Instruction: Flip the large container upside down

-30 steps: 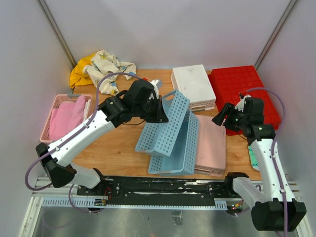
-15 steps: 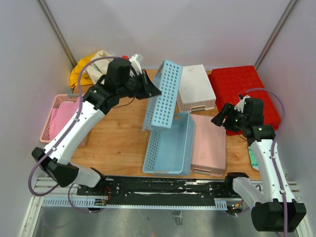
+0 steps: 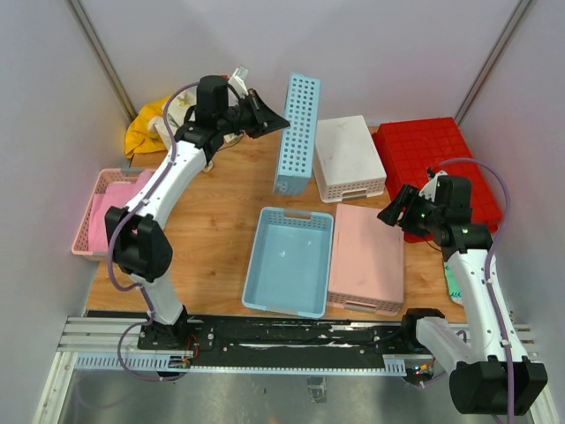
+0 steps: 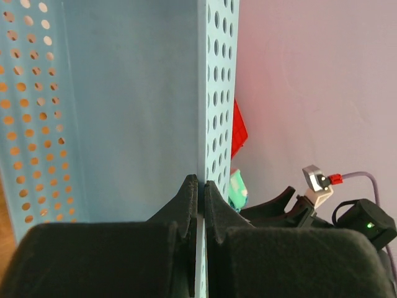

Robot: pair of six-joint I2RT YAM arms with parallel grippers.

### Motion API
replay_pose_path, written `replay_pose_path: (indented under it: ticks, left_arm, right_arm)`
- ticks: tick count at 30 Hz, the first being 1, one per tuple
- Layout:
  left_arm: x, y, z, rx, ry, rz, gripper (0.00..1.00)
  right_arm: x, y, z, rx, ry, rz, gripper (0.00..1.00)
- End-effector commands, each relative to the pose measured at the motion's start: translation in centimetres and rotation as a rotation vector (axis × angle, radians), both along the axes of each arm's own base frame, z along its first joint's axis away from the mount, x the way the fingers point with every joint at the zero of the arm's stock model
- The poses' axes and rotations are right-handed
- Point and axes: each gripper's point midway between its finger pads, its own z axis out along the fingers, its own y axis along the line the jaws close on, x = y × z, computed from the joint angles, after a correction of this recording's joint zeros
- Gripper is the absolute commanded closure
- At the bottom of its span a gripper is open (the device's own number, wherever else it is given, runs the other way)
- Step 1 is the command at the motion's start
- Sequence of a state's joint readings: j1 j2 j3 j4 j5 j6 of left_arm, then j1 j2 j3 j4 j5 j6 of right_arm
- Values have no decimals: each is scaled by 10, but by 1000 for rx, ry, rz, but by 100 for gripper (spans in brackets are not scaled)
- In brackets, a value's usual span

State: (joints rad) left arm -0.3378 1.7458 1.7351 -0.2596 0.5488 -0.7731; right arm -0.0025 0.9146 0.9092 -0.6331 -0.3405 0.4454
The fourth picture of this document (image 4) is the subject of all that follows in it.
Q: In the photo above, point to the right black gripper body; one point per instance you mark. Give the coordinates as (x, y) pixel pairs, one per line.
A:
(301, 215)

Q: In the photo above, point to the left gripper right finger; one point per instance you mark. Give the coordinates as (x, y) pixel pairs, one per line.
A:
(246, 261)

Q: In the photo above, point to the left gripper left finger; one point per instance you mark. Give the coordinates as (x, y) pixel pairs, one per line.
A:
(155, 258)

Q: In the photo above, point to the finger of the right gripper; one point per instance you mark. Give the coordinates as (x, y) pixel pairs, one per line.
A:
(272, 208)

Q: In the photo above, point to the large red plastic bin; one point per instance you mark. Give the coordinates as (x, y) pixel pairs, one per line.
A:
(239, 132)

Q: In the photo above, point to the blue perforated basket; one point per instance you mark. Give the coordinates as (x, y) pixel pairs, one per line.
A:
(106, 107)

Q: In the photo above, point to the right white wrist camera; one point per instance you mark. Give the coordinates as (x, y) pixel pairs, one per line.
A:
(319, 185)

